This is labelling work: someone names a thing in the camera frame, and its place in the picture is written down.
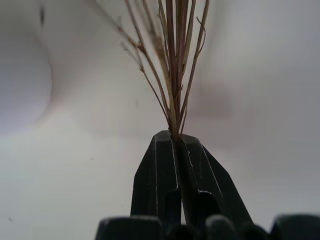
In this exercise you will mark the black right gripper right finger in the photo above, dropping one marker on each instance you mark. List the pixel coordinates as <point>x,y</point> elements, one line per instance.
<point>212,180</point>

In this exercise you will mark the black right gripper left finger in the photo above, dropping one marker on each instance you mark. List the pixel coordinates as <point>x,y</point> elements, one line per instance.
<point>155,175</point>

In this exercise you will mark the dried brown flower bouquet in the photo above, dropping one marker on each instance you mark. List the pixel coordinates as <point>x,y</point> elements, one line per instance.
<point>175,75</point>

